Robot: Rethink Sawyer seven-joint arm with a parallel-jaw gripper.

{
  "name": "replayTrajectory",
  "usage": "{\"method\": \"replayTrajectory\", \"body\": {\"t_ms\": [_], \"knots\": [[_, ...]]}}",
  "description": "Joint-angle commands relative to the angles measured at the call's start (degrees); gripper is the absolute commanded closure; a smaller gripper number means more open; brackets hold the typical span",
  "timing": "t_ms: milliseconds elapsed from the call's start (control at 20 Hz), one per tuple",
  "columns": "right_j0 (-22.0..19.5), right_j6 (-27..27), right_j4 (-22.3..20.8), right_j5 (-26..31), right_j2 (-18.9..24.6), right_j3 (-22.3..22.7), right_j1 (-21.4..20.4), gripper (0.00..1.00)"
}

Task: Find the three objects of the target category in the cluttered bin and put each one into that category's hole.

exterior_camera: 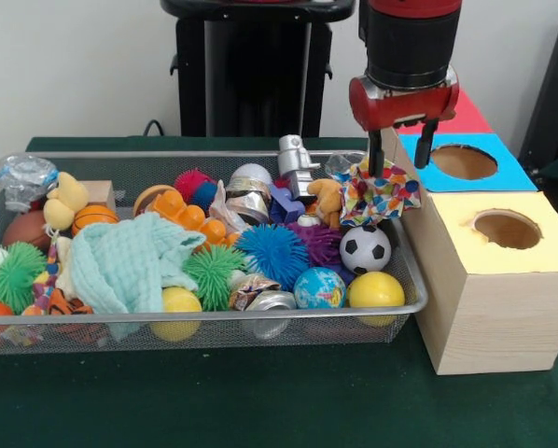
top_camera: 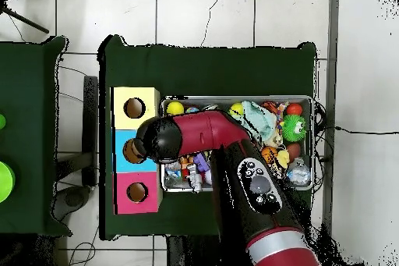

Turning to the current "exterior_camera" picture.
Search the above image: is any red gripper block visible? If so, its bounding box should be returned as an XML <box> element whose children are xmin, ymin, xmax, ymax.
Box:
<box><xmin>348</xmin><ymin>65</ymin><xmax>460</xmax><ymax>180</ymax></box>

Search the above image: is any brown plush teddy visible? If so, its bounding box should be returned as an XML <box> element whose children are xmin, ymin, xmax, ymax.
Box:
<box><xmin>307</xmin><ymin>157</ymin><xmax>422</xmax><ymax>231</ymax></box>

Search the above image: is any wooden box with three holes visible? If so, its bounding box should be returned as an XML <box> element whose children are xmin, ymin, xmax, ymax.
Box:
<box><xmin>380</xmin><ymin>88</ymin><xmax>558</xmax><ymax>376</ymax></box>

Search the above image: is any clear mesh bin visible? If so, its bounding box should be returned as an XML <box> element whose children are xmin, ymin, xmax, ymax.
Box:
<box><xmin>0</xmin><ymin>150</ymin><xmax>427</xmax><ymax>354</ymax></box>

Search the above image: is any black and white soccer ball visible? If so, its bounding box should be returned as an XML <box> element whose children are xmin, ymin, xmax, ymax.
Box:
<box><xmin>340</xmin><ymin>225</ymin><xmax>392</xmax><ymax>275</ymax></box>

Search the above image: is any silver toy robot figure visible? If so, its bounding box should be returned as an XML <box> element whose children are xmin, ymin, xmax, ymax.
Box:
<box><xmin>277</xmin><ymin>134</ymin><xmax>321</xmax><ymax>202</ymax></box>

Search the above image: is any yellow ball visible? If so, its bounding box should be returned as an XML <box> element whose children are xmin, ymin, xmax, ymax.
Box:
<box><xmin>346</xmin><ymin>271</ymin><xmax>405</xmax><ymax>328</ymax></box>
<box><xmin>149</xmin><ymin>287</ymin><xmax>203</xmax><ymax>343</ymax></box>

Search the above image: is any small globe ball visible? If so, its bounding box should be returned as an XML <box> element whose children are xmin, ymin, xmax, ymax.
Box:
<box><xmin>293</xmin><ymin>266</ymin><xmax>347</xmax><ymax>310</ymax></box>

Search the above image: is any blue spiky ball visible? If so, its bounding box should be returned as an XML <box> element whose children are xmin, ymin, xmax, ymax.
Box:
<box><xmin>235</xmin><ymin>222</ymin><xmax>310</xmax><ymax>290</ymax></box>

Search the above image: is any orange bumpy toy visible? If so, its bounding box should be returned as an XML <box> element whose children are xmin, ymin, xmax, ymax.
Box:
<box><xmin>151</xmin><ymin>189</ymin><xmax>241</xmax><ymax>246</ymax></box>

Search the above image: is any dark green table cloth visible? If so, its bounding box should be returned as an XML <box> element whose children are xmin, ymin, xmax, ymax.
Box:
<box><xmin>0</xmin><ymin>136</ymin><xmax>558</xmax><ymax>448</ymax></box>

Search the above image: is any mint green cloth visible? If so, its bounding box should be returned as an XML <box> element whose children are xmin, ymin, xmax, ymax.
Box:
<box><xmin>68</xmin><ymin>212</ymin><xmax>206</xmax><ymax>339</ymax></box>

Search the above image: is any green spiky ball with eyes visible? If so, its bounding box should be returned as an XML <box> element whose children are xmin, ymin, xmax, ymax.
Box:
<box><xmin>0</xmin><ymin>242</ymin><xmax>47</xmax><ymax>315</ymax></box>

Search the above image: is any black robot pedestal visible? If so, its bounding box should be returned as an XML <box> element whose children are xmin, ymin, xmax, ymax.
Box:
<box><xmin>160</xmin><ymin>0</ymin><xmax>362</xmax><ymax>139</ymax></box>

